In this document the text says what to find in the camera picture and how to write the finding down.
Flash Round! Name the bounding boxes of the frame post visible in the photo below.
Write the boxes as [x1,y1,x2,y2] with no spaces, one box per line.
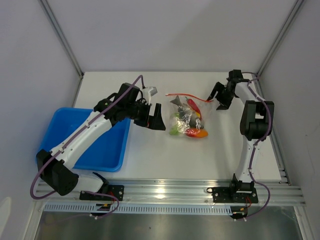
[256,0,307,76]
[38,0,84,79]

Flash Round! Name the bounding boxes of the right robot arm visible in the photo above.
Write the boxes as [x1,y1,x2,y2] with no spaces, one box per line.
[207,69,275,202]

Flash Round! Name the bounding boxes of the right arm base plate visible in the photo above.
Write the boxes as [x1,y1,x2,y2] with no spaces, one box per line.
[206,186,259,204]

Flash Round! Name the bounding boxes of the aluminium mounting rail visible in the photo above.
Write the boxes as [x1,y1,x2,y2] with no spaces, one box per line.
[33,178,306,207]

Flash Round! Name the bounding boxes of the slotted cable duct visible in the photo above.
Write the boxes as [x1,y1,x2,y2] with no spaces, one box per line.
[44,202,233,216]

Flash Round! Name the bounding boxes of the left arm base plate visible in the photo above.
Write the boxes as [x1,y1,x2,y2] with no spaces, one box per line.
[79,184,125,201]

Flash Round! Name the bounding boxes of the green toy grapes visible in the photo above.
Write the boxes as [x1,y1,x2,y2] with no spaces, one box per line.
[169,113,185,136]

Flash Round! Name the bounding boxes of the grey toy fish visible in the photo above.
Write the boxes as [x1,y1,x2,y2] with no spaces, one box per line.
[169,94,204,132]

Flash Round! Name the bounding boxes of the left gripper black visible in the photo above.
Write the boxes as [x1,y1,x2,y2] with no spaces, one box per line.
[125,100,165,131]

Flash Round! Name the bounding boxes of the left frame post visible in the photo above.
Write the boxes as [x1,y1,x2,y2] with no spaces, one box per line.
[38,0,84,79]

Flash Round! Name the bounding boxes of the blue plastic tray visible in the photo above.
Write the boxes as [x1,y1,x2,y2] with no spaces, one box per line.
[38,107,131,172]

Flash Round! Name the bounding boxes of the clear zip top bag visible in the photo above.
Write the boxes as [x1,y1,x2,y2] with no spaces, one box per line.
[165,93,214,139]

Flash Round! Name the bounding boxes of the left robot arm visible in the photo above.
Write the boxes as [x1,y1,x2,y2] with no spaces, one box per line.
[36,83,166,200]

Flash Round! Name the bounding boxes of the red orange toy mango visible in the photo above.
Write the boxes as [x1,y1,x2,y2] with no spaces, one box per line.
[185,128,209,139]

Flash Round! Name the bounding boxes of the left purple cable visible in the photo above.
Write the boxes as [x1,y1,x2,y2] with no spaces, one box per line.
[29,74,146,221]

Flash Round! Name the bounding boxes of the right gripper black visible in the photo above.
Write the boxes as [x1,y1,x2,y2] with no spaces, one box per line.
[206,81,236,110]

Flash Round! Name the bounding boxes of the red toy chili pepper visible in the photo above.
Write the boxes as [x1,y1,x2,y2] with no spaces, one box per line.
[186,97,201,113]

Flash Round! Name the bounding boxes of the right frame post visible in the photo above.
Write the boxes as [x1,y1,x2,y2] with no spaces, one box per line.
[256,0,307,76]

